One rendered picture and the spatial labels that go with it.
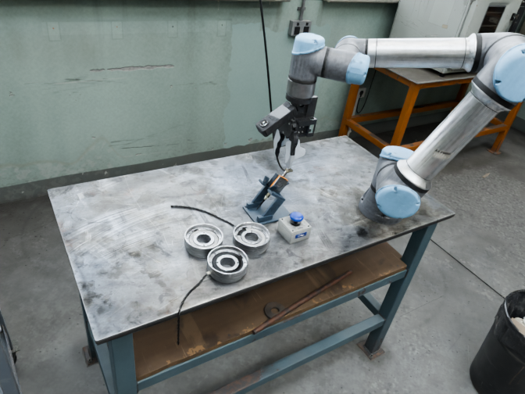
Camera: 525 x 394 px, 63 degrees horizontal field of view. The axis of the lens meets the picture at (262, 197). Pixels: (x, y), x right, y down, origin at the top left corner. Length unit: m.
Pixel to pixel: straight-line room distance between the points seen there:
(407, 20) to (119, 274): 2.71
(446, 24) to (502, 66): 2.04
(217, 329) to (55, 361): 0.86
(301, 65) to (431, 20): 2.16
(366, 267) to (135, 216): 0.84
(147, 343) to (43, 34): 1.66
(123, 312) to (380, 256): 1.01
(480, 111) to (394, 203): 0.31
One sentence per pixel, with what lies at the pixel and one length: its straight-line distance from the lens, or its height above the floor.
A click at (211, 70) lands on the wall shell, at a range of 2.78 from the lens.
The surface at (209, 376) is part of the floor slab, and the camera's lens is 1.89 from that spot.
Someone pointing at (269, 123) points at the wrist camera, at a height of 1.12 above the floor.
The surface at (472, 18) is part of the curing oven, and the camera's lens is 3.06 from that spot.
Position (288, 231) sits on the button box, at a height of 0.84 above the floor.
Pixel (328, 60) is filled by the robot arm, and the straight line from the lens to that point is 1.10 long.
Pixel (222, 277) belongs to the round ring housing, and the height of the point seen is 0.83.
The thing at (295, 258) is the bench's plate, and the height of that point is 0.80.
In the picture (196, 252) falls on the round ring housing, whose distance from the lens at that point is 1.14.
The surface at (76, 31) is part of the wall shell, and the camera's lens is 2.47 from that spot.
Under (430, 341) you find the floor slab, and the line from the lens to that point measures 2.27.
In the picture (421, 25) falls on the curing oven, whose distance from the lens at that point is 3.25.
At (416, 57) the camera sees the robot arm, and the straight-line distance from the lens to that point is 1.23.
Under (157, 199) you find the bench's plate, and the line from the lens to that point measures 1.37.
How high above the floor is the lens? 1.61
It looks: 35 degrees down
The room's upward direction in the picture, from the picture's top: 9 degrees clockwise
